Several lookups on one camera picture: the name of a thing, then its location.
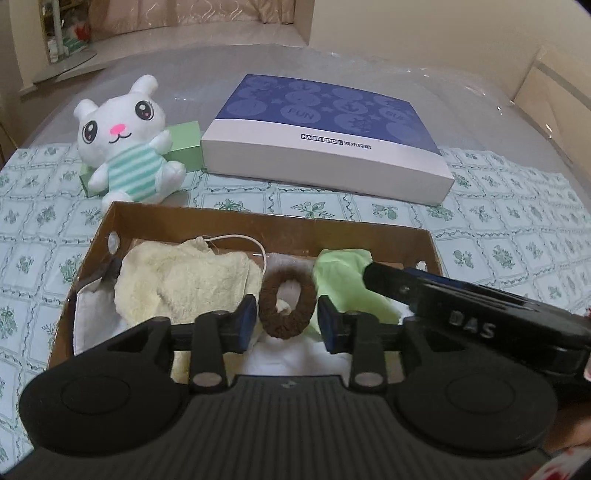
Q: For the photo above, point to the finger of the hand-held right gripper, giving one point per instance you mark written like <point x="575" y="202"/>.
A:
<point x="438" y="278"/>
<point x="397" y="284"/>

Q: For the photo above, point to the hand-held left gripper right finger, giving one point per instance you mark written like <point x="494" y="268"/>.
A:
<point x="325" y="325"/>

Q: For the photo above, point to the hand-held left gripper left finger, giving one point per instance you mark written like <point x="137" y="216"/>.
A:
<point x="249" y="321"/>

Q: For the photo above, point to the light green cloth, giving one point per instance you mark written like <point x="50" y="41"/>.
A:
<point x="346" y="286"/>

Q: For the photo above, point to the yellow towel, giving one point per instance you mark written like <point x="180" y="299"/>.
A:
<point x="184" y="286"/>

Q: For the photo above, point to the brown cardboard box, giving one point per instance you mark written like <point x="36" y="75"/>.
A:
<point x="207" y="224"/>

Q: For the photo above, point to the blue face mask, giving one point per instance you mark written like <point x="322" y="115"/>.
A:
<point x="94" y="323"/>

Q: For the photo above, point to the person's right forearm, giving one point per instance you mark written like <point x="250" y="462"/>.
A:
<point x="572" y="429"/>

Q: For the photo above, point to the person's right hand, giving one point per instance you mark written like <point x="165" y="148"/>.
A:
<point x="588" y="373"/>

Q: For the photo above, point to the blue and white flat box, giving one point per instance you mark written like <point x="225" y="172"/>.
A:
<point x="323" y="134"/>

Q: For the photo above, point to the green cardboard box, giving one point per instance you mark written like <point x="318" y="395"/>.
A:
<point x="184" y="143"/>

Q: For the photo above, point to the white plush bunny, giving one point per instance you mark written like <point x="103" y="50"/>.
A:
<point x="120" y="138"/>

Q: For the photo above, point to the beige curtain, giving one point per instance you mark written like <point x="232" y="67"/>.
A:
<point x="240" y="9"/>

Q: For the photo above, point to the wooden bookshelf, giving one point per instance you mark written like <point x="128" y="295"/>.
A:
<point x="76" y="27"/>

